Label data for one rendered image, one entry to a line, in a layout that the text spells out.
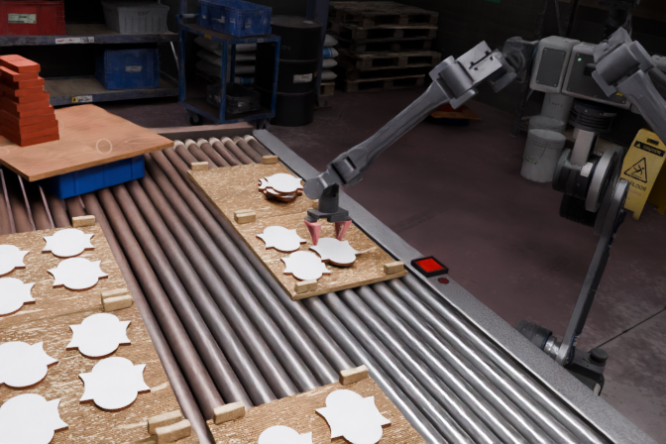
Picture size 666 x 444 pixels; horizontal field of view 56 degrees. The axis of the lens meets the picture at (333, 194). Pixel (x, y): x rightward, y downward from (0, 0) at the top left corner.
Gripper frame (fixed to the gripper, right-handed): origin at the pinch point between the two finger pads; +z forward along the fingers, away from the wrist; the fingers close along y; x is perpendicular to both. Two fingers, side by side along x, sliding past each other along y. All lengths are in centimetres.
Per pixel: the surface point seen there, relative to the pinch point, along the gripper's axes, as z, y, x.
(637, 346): 88, 195, 24
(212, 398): 13, -49, -41
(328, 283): 5.4, -8.4, -16.0
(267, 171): -9, 6, 55
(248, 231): -0.7, -17.2, 16.0
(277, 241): 0.0, -12.6, 6.3
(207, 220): -1.3, -24.7, 29.5
